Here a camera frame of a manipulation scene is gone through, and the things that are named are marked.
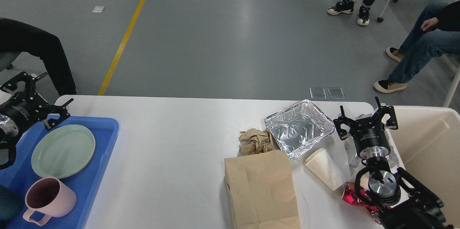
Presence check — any pink mug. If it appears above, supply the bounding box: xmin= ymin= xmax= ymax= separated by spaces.
xmin=22 ymin=177 xmax=77 ymax=226

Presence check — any floor socket plate right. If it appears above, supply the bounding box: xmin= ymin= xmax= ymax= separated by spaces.
xmin=327 ymin=87 xmax=345 ymax=100

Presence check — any green plate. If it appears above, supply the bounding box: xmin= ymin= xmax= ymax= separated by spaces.
xmin=31 ymin=124 xmax=96 ymax=179

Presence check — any dark green mug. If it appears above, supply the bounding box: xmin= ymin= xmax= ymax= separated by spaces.
xmin=0 ymin=185 xmax=24 ymax=222

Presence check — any white paper cup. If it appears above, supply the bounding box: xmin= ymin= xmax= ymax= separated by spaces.
xmin=305 ymin=148 xmax=347 ymax=191

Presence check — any white paper on floor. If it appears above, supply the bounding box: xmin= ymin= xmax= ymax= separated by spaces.
xmin=92 ymin=6 xmax=105 ymax=13

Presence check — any red foil wrapper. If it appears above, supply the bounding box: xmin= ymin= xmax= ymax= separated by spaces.
xmin=342 ymin=182 xmax=381 ymax=225

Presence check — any aluminium foil tray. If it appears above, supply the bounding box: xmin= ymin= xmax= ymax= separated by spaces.
xmin=263 ymin=100 xmax=336 ymax=160

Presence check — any floor socket plate left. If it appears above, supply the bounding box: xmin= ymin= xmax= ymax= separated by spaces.
xmin=309 ymin=87 xmax=327 ymax=100

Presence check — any seated person in black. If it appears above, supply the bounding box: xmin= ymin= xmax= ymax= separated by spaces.
xmin=0 ymin=18 xmax=76 ymax=96

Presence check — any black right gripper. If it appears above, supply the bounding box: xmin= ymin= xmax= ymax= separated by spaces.
xmin=333 ymin=97 xmax=398 ymax=160

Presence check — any person in blue jeans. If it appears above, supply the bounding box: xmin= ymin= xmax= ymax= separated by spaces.
xmin=373 ymin=1 xmax=460 ymax=93

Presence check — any pink plate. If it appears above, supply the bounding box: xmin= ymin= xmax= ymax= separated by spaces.
xmin=51 ymin=139 xmax=96 ymax=179

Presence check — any crumpled brown paper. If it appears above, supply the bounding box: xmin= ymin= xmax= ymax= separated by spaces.
xmin=239 ymin=128 xmax=275 ymax=155

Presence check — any floor socket plate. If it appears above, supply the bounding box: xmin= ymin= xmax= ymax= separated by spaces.
xmin=327 ymin=87 xmax=345 ymax=100
xmin=309 ymin=87 xmax=327 ymax=100

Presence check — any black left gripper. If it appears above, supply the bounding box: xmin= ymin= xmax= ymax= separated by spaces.
xmin=0 ymin=72 xmax=74 ymax=138

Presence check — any brown paper bag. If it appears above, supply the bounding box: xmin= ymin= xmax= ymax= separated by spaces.
xmin=224 ymin=150 xmax=301 ymax=229

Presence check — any blue plastic tray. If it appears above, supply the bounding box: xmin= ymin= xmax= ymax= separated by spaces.
xmin=0 ymin=116 xmax=119 ymax=229

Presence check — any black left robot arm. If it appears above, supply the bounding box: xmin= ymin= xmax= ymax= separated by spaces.
xmin=0 ymin=72 xmax=74 ymax=169

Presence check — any beige plastic bin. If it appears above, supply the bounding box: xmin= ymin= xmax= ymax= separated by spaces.
xmin=390 ymin=106 xmax=460 ymax=228

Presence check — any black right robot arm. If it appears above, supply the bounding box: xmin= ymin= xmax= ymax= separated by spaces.
xmin=333 ymin=97 xmax=454 ymax=229

